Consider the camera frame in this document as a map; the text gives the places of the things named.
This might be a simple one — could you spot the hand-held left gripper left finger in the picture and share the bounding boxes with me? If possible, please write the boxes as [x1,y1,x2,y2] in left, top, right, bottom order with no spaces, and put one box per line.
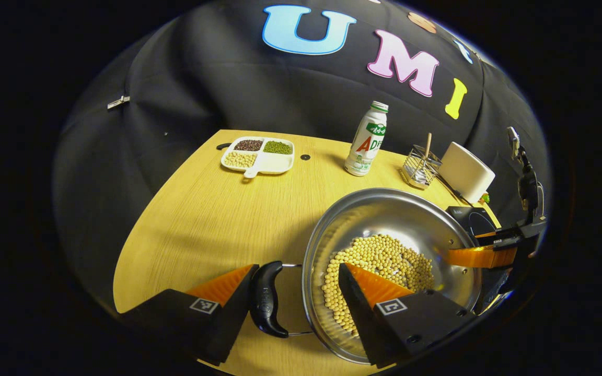
[118,264,260,366]

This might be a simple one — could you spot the metal wire basket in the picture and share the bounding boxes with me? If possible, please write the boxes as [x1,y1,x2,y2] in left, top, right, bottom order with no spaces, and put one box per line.
[401,145,443,190]

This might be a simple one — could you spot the black induction cooktop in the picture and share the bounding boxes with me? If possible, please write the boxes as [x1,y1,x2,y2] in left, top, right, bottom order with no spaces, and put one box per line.
[446,206,500,246]

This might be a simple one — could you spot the black toaster power cable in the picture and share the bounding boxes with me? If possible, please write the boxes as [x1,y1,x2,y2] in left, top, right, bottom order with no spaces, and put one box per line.
[437,175,472,207]

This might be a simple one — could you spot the white toaster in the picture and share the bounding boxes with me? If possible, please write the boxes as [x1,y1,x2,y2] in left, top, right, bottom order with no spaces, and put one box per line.
[438,142,496,204]

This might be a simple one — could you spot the pile of yellow soybeans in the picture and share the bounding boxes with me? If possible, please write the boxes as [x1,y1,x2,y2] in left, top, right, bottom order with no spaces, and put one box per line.
[321,234,436,335]

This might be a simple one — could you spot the steel pot with black handles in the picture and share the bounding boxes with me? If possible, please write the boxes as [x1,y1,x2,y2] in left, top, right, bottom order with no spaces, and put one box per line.
[249,188,484,365]

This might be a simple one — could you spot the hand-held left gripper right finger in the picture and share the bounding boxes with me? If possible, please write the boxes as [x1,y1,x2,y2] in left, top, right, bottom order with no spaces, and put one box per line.
[338,262,477,369]

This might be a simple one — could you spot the white divided bean dish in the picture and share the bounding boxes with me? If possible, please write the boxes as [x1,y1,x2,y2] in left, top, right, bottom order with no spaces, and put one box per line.
[221,136,295,179]

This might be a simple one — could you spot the white drink bottle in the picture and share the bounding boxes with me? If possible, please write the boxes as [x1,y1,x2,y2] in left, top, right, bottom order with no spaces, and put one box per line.
[344,101,389,177]

